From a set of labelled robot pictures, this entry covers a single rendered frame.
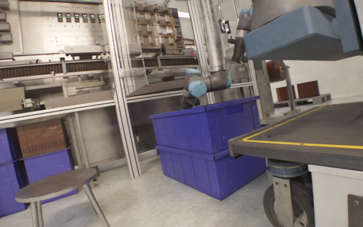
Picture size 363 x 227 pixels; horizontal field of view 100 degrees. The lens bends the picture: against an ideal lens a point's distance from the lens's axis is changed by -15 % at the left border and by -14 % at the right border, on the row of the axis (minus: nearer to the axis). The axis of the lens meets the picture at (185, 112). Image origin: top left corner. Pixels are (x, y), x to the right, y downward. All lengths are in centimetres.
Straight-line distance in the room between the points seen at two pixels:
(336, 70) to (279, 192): 499
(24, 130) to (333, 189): 147
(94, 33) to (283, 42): 191
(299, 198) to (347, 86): 493
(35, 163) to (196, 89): 111
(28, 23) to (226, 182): 207
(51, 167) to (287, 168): 133
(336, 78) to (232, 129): 472
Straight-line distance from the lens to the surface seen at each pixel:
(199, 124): 80
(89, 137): 164
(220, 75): 97
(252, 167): 99
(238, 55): 113
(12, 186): 148
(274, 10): 43
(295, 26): 40
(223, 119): 82
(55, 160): 141
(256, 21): 46
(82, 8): 224
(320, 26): 43
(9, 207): 152
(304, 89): 452
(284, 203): 57
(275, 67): 325
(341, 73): 540
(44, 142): 141
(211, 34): 99
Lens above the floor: 44
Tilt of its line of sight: 2 degrees down
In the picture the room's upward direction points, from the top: 11 degrees counter-clockwise
